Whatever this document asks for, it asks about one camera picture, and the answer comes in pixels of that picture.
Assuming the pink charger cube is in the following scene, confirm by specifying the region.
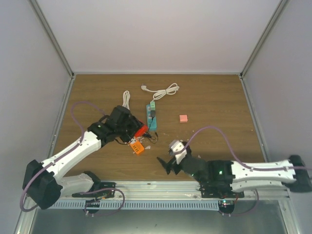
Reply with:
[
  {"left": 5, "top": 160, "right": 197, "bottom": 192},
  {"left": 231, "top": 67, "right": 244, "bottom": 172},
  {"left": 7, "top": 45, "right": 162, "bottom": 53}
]
[{"left": 179, "top": 115, "right": 188, "bottom": 123}]

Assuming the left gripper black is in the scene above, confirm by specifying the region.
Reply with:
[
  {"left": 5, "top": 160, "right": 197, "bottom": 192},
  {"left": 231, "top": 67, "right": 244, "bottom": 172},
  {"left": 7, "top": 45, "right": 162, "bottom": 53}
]
[{"left": 116, "top": 116, "right": 143, "bottom": 142}]

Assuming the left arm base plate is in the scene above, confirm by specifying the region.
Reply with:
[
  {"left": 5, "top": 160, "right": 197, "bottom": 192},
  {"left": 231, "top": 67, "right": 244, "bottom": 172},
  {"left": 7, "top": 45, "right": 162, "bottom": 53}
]
[{"left": 72, "top": 182, "right": 116, "bottom": 199}]

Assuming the black charger adapter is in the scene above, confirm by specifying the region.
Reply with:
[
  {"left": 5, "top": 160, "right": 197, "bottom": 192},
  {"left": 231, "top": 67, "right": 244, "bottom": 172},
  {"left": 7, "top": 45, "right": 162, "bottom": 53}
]
[{"left": 150, "top": 110, "right": 156, "bottom": 119}]

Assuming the aluminium frame post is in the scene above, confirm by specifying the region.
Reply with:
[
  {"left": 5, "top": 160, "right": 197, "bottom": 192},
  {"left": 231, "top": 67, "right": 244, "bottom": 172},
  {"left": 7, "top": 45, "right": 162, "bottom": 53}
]
[
  {"left": 28, "top": 0, "right": 75, "bottom": 79},
  {"left": 239, "top": 0, "right": 289, "bottom": 79}
]

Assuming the white cable of orange strip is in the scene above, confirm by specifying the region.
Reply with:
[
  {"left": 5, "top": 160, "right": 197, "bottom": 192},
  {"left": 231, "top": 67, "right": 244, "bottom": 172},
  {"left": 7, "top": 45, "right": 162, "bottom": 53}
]
[{"left": 121, "top": 90, "right": 132, "bottom": 109}]

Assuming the left aluminium frame post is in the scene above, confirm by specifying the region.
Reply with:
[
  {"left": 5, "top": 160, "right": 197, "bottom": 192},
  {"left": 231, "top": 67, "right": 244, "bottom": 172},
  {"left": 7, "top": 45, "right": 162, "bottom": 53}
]
[{"left": 28, "top": 0, "right": 75, "bottom": 79}]

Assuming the orange power strip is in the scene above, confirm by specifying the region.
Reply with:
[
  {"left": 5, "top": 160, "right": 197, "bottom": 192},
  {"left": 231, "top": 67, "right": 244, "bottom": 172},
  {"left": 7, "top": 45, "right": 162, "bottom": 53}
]
[{"left": 129, "top": 137, "right": 145, "bottom": 155}]

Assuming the right aluminium frame post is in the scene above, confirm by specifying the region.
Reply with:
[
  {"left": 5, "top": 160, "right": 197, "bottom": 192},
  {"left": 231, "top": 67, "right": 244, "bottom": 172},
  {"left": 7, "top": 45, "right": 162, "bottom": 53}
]
[{"left": 239, "top": 0, "right": 289, "bottom": 79}]

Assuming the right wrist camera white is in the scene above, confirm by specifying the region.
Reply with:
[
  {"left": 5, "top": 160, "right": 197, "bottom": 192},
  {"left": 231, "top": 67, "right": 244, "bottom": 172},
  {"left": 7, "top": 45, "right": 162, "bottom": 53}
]
[{"left": 169, "top": 140, "right": 187, "bottom": 165}]

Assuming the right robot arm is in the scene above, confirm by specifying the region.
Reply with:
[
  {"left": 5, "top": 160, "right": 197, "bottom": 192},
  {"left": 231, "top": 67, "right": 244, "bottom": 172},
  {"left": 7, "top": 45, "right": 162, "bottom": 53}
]
[{"left": 158, "top": 154, "right": 312, "bottom": 198}]

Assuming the grey slotted cable duct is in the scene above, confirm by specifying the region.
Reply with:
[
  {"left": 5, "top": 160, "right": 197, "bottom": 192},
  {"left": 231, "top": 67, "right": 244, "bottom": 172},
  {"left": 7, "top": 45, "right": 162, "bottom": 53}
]
[{"left": 51, "top": 200, "right": 219, "bottom": 211}]

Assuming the aluminium front rail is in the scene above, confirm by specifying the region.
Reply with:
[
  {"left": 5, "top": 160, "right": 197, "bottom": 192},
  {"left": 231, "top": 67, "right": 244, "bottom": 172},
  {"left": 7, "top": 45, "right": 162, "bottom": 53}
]
[{"left": 52, "top": 180, "right": 289, "bottom": 204}]

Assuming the white cable of teal strip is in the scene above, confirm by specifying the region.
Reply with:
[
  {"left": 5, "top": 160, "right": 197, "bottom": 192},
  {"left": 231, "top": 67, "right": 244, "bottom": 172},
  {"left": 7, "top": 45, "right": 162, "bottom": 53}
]
[{"left": 140, "top": 82, "right": 180, "bottom": 103}]

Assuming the thin black charger cable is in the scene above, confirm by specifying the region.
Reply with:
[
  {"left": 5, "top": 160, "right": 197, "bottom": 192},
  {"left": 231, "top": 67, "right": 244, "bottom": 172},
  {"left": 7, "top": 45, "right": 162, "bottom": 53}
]
[{"left": 142, "top": 117, "right": 159, "bottom": 144}]

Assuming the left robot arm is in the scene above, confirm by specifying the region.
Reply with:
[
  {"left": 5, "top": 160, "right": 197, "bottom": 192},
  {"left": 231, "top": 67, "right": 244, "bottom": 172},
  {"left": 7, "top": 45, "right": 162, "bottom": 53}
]
[{"left": 19, "top": 105, "right": 145, "bottom": 212}]

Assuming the teal power strip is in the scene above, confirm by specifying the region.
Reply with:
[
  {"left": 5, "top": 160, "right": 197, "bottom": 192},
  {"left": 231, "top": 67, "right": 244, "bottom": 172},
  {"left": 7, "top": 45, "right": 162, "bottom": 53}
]
[{"left": 146, "top": 104, "right": 157, "bottom": 131}]

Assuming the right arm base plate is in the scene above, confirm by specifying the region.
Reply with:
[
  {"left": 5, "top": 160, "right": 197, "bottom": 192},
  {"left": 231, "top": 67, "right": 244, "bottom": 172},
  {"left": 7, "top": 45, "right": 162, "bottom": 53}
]
[{"left": 199, "top": 183, "right": 245, "bottom": 198}]

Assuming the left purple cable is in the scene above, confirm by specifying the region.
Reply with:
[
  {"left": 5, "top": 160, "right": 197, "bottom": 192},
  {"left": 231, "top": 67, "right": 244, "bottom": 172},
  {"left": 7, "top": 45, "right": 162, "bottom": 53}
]
[{"left": 19, "top": 101, "right": 125, "bottom": 216}]

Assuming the red charger cube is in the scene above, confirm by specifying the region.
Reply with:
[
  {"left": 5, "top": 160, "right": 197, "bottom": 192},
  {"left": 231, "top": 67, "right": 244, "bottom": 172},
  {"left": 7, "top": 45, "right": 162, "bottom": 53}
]
[{"left": 135, "top": 125, "right": 149, "bottom": 137}]

